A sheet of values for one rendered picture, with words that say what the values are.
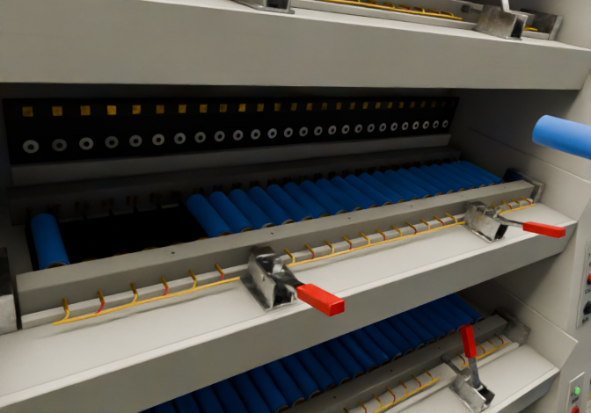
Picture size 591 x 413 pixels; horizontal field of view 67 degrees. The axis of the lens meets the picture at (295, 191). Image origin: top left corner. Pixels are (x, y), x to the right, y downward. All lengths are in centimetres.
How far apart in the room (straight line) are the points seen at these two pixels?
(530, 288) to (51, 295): 58
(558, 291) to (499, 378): 14
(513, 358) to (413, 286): 30
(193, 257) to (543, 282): 49
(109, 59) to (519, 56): 38
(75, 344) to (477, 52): 38
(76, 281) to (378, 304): 23
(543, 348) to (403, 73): 46
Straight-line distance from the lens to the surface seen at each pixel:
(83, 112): 41
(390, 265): 41
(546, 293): 70
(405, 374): 57
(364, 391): 53
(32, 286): 32
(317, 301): 28
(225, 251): 34
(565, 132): 31
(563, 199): 65
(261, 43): 30
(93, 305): 32
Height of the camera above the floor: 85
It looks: 11 degrees down
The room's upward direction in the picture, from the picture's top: 1 degrees counter-clockwise
